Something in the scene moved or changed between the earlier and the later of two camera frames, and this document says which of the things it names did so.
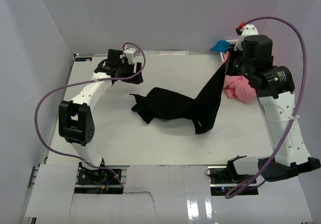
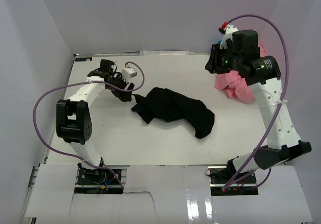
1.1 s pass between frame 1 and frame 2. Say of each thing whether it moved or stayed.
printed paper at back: stayed
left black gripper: moved
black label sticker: stayed
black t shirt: moved
